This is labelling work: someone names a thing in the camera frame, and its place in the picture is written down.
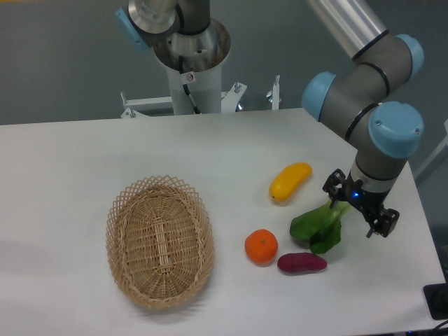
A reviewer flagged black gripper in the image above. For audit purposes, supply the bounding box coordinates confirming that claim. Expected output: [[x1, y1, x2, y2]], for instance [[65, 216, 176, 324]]
[[323, 169, 400, 238]]

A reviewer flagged green leafy vegetable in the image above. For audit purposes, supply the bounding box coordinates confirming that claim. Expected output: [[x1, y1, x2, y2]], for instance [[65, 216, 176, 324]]
[[289, 201, 351, 255]]

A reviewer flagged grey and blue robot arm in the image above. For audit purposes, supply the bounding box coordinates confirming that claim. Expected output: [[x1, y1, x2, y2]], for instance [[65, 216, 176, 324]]
[[115, 1, 424, 237]]

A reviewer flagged yellow mango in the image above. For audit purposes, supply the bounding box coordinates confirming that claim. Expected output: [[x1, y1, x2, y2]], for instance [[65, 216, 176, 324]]
[[269, 162, 313, 203]]

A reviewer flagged purple sweet potato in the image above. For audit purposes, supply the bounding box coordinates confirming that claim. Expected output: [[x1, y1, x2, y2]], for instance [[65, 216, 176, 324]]
[[277, 253, 328, 274]]

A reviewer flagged orange tangerine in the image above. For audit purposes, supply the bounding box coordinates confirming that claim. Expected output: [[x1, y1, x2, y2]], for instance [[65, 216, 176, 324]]
[[244, 229, 279, 266]]

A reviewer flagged black device at table edge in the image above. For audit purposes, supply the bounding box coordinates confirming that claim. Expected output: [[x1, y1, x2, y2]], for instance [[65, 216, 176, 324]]
[[423, 283, 447, 321]]

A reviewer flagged woven wicker basket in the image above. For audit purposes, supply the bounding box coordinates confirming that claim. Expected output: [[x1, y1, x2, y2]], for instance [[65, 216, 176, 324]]
[[106, 175, 214, 309]]

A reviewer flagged white frame at right edge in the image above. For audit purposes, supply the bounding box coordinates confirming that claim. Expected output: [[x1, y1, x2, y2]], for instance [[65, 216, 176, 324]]
[[414, 120, 447, 187]]

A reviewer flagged white metal base frame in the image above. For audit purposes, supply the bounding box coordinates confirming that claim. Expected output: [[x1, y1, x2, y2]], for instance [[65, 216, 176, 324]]
[[120, 74, 281, 118]]

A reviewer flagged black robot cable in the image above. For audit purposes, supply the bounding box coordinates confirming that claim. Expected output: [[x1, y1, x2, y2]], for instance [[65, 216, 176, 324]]
[[178, 55, 203, 115]]

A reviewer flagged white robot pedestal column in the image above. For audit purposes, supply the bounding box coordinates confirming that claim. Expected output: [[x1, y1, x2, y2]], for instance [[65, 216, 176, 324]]
[[166, 65, 222, 116]]

